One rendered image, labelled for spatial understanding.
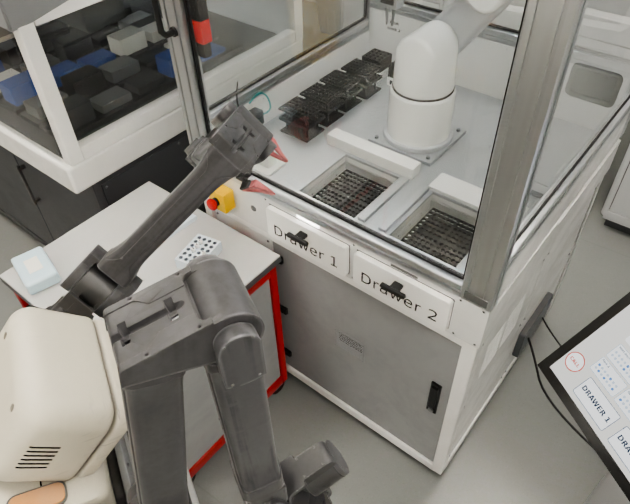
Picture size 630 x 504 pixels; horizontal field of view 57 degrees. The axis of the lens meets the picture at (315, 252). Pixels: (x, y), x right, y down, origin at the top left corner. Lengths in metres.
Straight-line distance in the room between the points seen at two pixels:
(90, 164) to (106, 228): 0.23
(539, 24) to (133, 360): 0.80
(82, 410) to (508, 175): 0.84
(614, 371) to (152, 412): 0.92
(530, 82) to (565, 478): 1.59
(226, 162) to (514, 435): 1.72
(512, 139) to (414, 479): 1.41
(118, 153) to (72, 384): 1.39
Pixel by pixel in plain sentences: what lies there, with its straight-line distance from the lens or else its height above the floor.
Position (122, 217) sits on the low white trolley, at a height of 0.76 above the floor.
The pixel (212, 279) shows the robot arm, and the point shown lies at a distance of 0.53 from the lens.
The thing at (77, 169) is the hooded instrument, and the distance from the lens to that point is 2.06.
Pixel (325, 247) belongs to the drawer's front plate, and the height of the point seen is 0.89.
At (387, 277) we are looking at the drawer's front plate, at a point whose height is 0.91.
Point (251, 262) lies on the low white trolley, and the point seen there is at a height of 0.76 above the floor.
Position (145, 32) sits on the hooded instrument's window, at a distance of 2.10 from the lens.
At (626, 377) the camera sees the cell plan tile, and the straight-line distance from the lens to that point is 1.25.
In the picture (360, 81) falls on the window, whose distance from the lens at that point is 1.28.
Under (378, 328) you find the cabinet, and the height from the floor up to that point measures 0.64.
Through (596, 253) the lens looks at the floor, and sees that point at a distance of 3.12.
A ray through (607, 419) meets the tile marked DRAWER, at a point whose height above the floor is 1.00.
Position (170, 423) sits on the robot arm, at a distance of 0.61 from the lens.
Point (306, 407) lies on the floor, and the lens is 2.33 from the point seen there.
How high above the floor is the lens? 2.01
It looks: 45 degrees down
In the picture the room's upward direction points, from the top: 2 degrees counter-clockwise
